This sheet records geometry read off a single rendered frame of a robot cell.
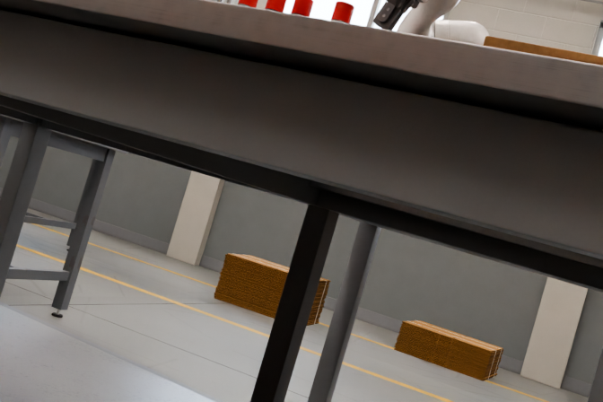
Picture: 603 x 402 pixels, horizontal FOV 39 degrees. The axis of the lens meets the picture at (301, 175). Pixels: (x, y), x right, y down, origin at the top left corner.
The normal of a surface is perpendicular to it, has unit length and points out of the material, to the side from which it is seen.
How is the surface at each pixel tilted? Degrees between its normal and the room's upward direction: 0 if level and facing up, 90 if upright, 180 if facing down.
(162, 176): 90
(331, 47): 90
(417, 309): 90
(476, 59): 90
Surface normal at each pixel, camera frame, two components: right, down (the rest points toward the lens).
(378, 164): -0.45, -0.17
